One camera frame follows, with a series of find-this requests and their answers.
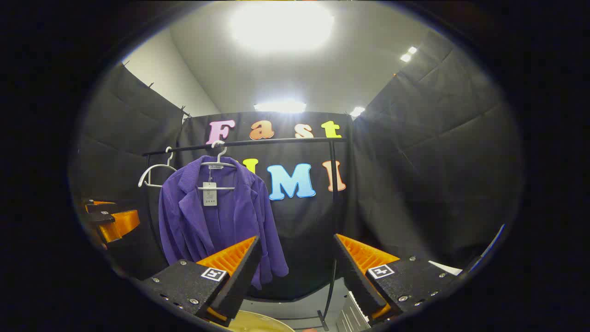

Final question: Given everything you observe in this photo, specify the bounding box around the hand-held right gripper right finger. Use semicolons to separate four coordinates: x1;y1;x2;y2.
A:
333;233;457;327

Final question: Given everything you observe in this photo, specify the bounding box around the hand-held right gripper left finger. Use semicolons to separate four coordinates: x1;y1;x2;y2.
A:
140;236;263;328

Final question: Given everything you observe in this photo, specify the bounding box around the beige laundry hamper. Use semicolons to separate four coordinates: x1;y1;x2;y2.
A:
226;310;295;332

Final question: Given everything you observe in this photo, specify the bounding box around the purple corduroy jacket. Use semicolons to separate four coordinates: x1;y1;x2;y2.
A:
158;155;289;291

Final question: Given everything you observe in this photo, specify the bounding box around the white clothes hanger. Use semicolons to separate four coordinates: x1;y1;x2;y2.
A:
197;140;238;191
137;147;178;189

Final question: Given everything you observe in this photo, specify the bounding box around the black metal clothes rack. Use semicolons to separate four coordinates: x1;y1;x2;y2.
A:
142;137;347;332

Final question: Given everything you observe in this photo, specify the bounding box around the grey ribbed box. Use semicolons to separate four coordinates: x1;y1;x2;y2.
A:
336;291;372;332

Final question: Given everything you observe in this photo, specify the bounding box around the black backdrop cloth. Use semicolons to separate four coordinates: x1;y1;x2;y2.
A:
69;30;524;300

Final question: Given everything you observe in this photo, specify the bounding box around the long ceiling light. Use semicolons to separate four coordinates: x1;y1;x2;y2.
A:
254;101;307;114

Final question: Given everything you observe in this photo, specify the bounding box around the large square ceiling light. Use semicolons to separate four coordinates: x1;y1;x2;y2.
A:
230;1;336;52

